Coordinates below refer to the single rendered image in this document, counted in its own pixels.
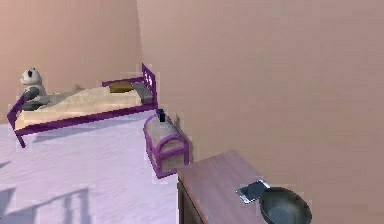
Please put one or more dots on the purple framed bed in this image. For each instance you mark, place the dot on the purple framed bed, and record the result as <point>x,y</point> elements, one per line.
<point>83,106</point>

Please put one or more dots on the purple trimmed treasure chest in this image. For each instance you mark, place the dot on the purple trimmed treasure chest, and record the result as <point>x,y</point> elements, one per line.
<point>166,143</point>

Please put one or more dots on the small black cup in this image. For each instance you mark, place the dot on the small black cup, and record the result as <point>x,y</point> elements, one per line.
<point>161,115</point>

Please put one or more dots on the panda plush toy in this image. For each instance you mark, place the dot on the panda plush toy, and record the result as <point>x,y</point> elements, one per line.
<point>32,90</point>

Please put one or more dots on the dark grey bowl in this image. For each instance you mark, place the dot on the dark grey bowl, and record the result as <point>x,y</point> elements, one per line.
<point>285,206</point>

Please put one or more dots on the grey pillow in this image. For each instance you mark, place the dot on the grey pillow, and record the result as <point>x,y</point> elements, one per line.
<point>144,91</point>

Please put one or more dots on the silver framed phone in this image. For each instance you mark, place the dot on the silver framed phone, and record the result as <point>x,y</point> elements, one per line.
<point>252,190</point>

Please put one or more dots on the olive brown pillow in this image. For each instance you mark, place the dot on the olive brown pillow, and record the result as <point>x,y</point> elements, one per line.
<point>120,86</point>

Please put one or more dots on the brown wooden chest of drawers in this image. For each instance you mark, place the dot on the brown wooden chest of drawers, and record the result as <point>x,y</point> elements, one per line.
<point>213,190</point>

